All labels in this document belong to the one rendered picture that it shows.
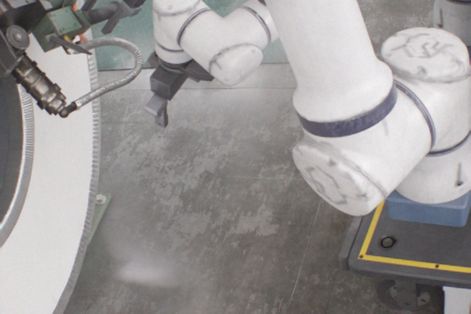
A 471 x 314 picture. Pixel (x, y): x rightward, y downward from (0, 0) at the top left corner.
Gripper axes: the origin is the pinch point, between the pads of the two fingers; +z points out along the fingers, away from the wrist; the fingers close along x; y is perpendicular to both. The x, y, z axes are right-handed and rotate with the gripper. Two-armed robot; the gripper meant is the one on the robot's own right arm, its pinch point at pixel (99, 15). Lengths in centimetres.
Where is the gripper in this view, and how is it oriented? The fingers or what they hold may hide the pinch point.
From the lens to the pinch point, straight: 159.7
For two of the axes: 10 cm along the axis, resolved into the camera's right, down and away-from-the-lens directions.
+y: 4.1, -3.2, 8.6
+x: -7.0, -7.1, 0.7
